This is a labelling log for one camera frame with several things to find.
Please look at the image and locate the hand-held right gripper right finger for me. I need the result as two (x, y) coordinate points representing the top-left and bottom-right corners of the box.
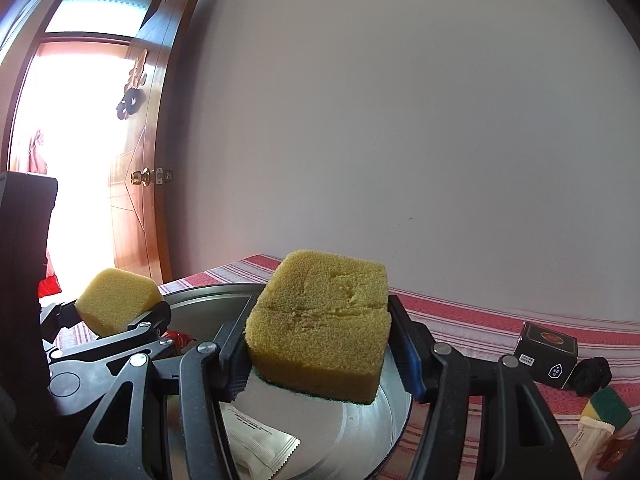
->
(387, 295), (583, 480)

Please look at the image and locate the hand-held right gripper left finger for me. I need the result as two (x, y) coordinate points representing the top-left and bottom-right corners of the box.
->
(70, 295), (258, 480)

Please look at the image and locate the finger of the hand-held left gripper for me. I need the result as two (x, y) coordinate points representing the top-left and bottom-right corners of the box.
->
(47, 302), (174, 367)
(40, 301), (82, 335)

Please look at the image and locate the yellow and green sponge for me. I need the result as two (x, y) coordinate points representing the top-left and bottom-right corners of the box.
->
(75, 267), (163, 337)
(580, 386), (632, 431)
(245, 249), (392, 405)

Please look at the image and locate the white foil packet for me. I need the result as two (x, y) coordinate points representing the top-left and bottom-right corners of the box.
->
(220, 404), (301, 473)

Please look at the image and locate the round metal tin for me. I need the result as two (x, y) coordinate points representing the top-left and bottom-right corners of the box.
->
(157, 282), (413, 480)

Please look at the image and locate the black box with red emblem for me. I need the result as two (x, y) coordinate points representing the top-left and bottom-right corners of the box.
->
(514, 321), (580, 390)

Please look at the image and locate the black scrunchie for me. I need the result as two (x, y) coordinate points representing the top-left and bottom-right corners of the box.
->
(570, 356), (613, 396)

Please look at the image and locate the beige snack packet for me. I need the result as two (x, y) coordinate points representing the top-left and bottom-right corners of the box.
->
(565, 416), (618, 467)

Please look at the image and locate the dark red snack packet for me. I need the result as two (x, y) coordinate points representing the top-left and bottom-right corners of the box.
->
(600, 437), (632, 472)

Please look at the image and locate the wooden door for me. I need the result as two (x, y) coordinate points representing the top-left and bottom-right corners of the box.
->
(107, 0), (211, 286)

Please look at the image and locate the brass door knob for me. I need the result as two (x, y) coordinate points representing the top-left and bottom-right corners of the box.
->
(130, 166), (174, 187)

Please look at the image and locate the dark door hanging ornament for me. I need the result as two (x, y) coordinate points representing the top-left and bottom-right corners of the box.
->
(116, 50), (148, 120)

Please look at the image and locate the wooden door frame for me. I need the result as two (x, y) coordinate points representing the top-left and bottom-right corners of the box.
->
(0, 0), (168, 176)

